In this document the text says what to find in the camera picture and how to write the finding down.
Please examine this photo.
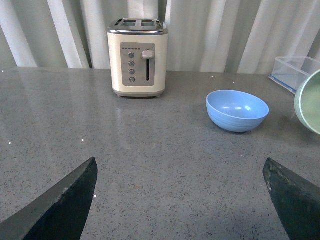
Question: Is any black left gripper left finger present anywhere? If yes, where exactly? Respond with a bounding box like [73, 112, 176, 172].
[0, 157, 98, 240]

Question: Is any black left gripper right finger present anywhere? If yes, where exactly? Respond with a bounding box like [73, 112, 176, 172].
[262, 157, 320, 240]

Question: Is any green bowl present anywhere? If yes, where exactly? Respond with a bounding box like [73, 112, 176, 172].
[294, 70, 320, 135]

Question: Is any blue bowl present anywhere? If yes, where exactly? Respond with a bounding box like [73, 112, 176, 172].
[206, 90, 270, 133]

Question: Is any clear plastic food container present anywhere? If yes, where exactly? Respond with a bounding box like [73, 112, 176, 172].
[269, 56, 320, 94]

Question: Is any white curtain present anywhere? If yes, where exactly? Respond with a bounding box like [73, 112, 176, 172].
[0, 0, 320, 74]

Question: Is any cream two-slot toaster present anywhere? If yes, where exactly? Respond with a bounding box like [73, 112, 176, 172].
[107, 18, 169, 98]

